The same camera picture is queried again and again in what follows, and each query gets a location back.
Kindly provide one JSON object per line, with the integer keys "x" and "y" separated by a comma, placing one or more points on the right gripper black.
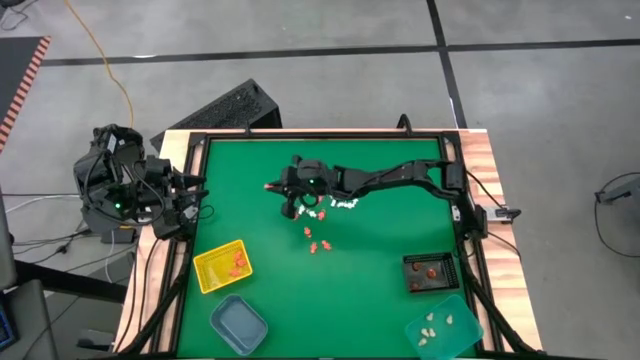
{"x": 307, "y": 180}

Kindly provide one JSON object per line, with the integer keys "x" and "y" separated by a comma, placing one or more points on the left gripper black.
{"x": 160, "y": 177}

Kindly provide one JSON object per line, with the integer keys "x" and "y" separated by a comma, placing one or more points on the yellow slotted plastic basket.
{"x": 215, "y": 272}

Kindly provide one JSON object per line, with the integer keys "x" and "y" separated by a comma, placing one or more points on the blue-grey plastic tray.
{"x": 239, "y": 325}

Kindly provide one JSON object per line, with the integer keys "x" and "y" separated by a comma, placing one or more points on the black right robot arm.
{"x": 400, "y": 175}

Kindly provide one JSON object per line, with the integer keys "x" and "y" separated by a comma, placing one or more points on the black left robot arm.
{"x": 105, "y": 170}

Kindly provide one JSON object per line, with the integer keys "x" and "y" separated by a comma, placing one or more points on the black power adapter box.
{"x": 122, "y": 236}

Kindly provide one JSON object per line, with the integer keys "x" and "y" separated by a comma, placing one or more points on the black perforated computer case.
{"x": 225, "y": 110}

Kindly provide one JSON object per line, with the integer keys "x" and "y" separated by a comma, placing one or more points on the black floor tape strip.
{"x": 442, "y": 55}
{"x": 250, "y": 54}

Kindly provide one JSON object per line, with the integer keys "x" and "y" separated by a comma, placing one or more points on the green table mat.
{"x": 350, "y": 310}

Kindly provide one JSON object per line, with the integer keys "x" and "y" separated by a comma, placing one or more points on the black flat floor bar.
{"x": 70, "y": 281}

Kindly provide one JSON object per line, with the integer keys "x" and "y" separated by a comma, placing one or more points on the grey upright panel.
{"x": 6, "y": 240}

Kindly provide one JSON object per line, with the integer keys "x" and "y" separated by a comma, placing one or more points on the black slotted plastic basket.
{"x": 445, "y": 282}

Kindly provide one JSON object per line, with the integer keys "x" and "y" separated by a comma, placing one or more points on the black mat with striped edge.
{"x": 15, "y": 65}

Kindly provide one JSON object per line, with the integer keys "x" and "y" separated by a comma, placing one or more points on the dark device with screen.
{"x": 6, "y": 330}

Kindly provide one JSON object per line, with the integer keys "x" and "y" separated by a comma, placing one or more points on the teal plastic tray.
{"x": 455, "y": 340}

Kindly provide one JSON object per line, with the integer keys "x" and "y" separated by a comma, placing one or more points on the grey metal stand foot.
{"x": 620, "y": 192}

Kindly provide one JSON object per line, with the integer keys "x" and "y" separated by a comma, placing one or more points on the black diagonal frame strut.
{"x": 157, "y": 315}
{"x": 495, "y": 310}

